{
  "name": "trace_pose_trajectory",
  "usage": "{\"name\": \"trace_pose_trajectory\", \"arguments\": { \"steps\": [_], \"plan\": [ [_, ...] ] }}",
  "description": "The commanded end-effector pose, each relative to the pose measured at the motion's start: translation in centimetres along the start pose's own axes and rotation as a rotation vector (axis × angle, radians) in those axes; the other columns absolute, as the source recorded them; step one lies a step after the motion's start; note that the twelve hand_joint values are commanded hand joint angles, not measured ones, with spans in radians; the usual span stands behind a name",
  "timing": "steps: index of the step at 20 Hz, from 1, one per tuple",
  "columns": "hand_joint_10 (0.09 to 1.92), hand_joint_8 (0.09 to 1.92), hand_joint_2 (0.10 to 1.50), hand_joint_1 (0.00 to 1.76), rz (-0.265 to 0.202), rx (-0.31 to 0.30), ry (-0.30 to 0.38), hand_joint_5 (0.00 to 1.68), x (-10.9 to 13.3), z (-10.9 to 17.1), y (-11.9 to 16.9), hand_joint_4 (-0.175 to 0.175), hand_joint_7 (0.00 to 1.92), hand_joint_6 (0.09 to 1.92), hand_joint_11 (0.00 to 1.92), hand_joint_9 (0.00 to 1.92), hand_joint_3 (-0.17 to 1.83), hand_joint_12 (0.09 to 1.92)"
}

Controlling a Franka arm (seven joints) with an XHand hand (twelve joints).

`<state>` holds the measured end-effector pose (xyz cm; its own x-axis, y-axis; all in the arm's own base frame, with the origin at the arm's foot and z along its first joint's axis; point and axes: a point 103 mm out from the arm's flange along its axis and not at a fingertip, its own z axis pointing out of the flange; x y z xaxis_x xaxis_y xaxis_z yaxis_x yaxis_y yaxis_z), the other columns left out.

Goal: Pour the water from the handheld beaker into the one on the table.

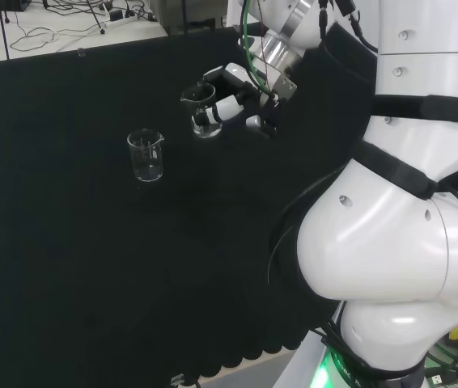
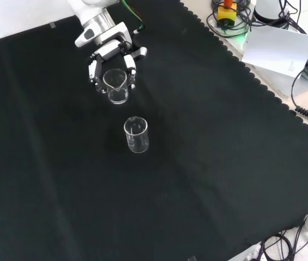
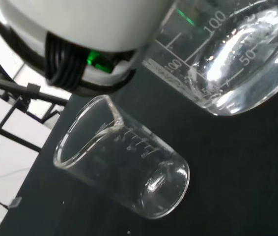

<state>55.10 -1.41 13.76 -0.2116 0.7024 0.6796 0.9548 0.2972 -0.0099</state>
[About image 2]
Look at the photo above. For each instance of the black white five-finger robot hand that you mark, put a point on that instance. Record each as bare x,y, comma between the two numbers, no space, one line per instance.
110,49

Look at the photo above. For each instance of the clear glass beaker with spout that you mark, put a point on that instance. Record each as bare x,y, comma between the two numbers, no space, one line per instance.
118,96

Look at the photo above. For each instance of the clear graduated glass beaker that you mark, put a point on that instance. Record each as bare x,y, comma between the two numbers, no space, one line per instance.
139,142

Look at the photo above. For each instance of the clear plastic cloth clip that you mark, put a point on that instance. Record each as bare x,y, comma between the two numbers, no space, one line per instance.
52,24
192,258

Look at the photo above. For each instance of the yellow emergency stop button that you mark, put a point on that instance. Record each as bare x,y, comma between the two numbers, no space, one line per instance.
227,13

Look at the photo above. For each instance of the black bench cloth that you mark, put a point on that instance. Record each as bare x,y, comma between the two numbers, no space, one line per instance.
61,163

